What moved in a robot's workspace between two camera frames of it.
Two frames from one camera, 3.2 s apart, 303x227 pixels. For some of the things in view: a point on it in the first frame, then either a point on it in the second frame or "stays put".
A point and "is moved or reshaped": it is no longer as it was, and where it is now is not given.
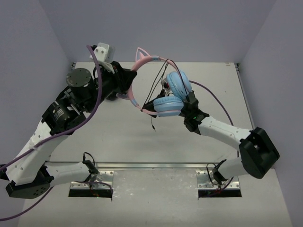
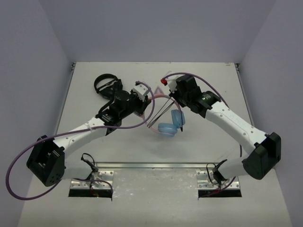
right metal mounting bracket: [206, 180] stays put
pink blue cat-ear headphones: [179, 87] to [178, 117]
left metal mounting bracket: [105, 183] stays put
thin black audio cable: [159, 77] is moved or reshaped
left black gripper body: [121, 77] to [143, 104]
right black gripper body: [184, 113] to [182, 99]
